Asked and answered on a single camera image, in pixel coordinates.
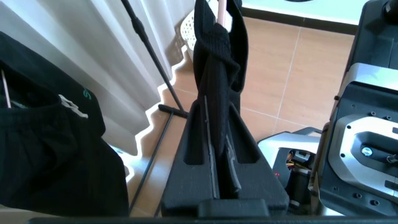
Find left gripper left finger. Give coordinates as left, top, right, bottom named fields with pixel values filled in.
left=160, top=94, right=220, bottom=218

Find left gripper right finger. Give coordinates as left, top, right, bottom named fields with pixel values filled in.
left=224, top=102, right=290, bottom=218

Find black tank top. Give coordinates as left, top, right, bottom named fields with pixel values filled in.
left=192, top=0, right=249, bottom=200

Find black shorts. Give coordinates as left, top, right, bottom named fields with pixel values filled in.
left=0, top=30, right=130, bottom=218

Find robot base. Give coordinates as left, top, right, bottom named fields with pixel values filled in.
left=257, top=0, right=398, bottom=218

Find white laundry basket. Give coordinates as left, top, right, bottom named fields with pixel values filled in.
left=179, top=9, right=197, bottom=62

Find black clothes rack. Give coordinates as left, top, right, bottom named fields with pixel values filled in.
left=120, top=0, right=190, bottom=215

